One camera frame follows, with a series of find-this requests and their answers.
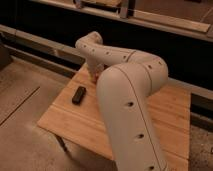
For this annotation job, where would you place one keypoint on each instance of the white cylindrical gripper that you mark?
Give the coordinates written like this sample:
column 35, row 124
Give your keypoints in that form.
column 95, row 68

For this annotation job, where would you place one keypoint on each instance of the metal table leg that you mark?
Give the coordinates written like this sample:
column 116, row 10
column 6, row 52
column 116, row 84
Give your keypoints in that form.
column 62, row 143

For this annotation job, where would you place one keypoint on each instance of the black rectangular block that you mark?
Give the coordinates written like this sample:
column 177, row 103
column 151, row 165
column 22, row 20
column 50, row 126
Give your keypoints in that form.
column 79, row 94

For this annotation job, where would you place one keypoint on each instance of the wooden table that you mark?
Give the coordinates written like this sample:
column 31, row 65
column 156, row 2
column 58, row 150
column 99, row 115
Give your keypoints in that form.
column 82, row 123

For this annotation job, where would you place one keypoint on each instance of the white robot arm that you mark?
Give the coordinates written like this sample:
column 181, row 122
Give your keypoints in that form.
column 124, row 79

